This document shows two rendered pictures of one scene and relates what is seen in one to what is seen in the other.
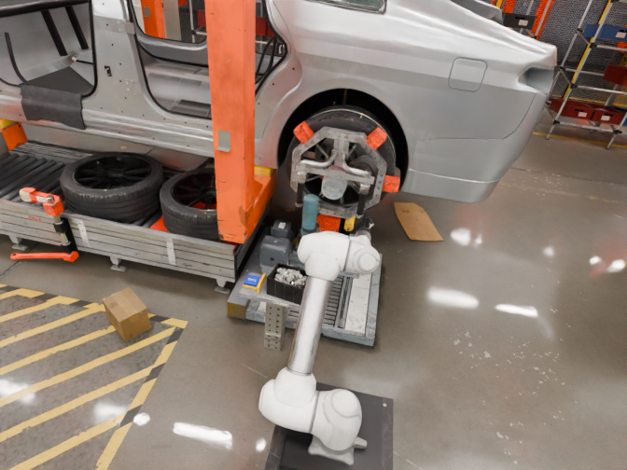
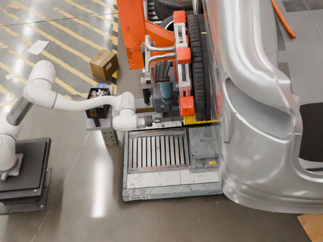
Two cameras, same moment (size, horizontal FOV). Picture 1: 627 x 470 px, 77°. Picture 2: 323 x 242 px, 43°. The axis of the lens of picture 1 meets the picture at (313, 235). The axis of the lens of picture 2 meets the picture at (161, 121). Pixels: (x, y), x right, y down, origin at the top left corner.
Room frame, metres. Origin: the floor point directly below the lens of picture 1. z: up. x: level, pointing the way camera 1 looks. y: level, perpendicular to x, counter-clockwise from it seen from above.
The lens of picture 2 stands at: (1.81, -2.03, 2.55)
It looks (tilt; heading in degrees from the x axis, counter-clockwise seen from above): 48 degrees down; 87
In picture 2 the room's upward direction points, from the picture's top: 8 degrees counter-clockwise
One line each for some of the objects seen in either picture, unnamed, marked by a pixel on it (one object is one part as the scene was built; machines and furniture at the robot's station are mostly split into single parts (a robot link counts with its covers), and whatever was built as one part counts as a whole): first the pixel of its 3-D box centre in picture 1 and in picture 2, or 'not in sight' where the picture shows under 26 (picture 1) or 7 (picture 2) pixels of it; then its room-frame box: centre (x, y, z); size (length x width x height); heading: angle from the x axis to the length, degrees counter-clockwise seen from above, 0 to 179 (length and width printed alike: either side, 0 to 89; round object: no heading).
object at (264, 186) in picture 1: (255, 181); (182, 40); (2.17, 0.40, 0.69); 0.52 x 0.17 x 0.35; 173
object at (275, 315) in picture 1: (275, 319); (106, 124); (1.50, 0.15, 0.21); 0.10 x 0.10 x 0.42; 83
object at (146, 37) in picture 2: (320, 152); (160, 38); (1.98, 0.02, 1.03); 0.19 x 0.18 x 0.11; 173
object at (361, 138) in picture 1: (337, 174); (182, 69); (2.09, -0.10, 0.85); 0.54 x 0.07 x 0.54; 83
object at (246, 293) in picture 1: (283, 292); (100, 106); (1.50, 0.13, 0.44); 0.43 x 0.17 x 0.03; 83
